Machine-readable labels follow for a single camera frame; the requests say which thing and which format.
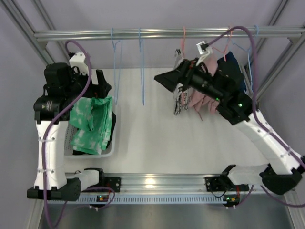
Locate green patterned trousers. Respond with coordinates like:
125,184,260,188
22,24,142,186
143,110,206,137
69,96,113,155

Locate light blue hanger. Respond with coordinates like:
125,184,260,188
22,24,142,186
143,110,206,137
138,28,145,105
111,28,122,105
232,25,260,95

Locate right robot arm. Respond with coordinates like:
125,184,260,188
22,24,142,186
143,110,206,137
154,59,305,195

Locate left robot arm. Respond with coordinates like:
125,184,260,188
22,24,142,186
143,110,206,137
27,62,105,201

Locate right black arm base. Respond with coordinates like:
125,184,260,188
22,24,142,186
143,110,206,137
204,176,250,192

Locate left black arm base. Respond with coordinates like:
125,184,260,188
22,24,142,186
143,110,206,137
97,177,122,193

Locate white black printed trousers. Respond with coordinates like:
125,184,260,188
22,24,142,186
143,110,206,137
173,49,189,115

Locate pink trousers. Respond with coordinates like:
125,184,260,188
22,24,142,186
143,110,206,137
187,54,219,114

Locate pink hanger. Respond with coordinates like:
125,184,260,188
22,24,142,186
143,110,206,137
212,31,233,61
181,26,186,59

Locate navy blue trousers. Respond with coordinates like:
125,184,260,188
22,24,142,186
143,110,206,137
217,51,246,92

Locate empty light blue hanger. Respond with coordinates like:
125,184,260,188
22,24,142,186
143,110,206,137
232,25,260,95

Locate white perforated plastic basket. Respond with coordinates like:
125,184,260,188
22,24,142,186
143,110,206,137
64,101,116,159

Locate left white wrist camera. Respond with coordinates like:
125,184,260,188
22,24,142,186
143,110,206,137
69,52,89,75

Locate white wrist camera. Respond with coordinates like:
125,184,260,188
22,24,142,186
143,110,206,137
196,41,213,66
69,52,89,75

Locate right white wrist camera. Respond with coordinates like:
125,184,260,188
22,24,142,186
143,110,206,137
196,41,213,66

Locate aluminium hanging rail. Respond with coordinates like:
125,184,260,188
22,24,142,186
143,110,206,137
34,25,305,42

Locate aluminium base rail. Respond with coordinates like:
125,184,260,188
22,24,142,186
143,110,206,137
64,173,265,194

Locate left aluminium frame strut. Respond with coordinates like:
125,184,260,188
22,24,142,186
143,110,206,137
0,0,55,65

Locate aluminium frame strut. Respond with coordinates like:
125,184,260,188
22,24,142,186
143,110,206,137
0,0,55,65
257,0,305,100

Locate slotted grey cable duct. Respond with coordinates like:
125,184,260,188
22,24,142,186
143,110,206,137
78,193,227,205

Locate right aluminium frame strut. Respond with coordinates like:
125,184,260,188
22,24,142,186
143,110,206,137
257,0,305,100

